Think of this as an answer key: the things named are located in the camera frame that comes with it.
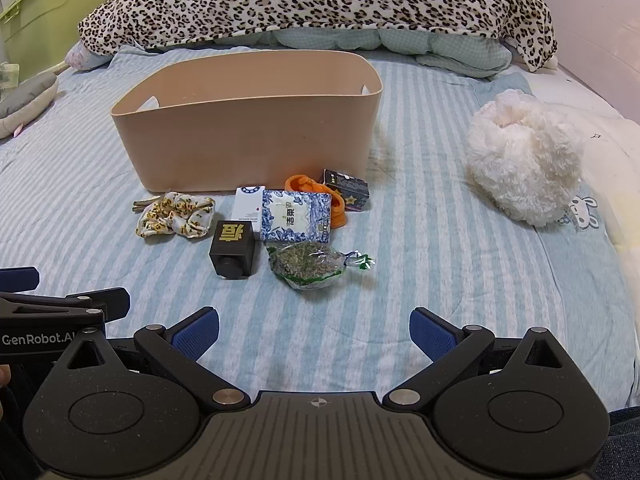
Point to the black cube box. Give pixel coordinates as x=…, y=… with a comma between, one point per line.
x=232, y=255

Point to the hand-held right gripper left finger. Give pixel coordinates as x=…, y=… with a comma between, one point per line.
x=197, y=336

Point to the beige hair clip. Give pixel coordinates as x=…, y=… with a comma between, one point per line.
x=142, y=204

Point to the teal checked quilt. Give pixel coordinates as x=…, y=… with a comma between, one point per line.
x=440, y=47

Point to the person's leg in jeans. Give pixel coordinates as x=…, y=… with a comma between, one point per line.
x=627, y=445

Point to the dark star-print box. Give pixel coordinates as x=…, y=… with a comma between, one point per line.
x=350, y=190

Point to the light teal cloth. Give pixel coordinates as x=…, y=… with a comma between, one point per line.
x=500, y=87

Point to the grey cushion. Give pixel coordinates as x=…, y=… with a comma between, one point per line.
x=25, y=97

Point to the beige plastic storage bin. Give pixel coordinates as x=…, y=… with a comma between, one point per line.
x=240, y=145

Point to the white fluffy plush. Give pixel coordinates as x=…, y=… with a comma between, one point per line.
x=525, y=160

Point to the blue striped bed sheet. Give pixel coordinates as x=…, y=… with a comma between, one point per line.
x=425, y=260

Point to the green plastic cabinet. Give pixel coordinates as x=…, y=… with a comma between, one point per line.
x=45, y=20

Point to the small white box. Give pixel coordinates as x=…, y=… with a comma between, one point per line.
x=247, y=205

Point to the blue-white patterned packet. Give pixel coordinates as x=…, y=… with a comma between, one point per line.
x=295, y=217

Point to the orange cloth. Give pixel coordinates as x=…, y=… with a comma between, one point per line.
x=300, y=182

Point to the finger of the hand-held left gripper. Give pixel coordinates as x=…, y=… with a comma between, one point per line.
x=20, y=278
x=100, y=300

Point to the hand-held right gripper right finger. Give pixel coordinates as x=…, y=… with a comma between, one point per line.
x=432, y=334

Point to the white board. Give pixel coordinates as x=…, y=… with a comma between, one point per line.
x=595, y=25

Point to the clear bag of dried herbs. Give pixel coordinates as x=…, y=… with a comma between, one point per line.
x=305, y=265

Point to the pink floral pillow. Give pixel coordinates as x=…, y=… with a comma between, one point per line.
x=82, y=57

